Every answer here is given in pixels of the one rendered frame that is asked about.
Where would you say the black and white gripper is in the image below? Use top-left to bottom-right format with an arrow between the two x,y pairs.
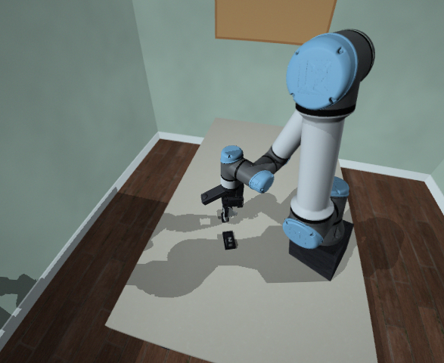
221,182 -> 244,222

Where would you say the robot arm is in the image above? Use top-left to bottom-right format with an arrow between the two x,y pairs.
201,29 -> 375,249

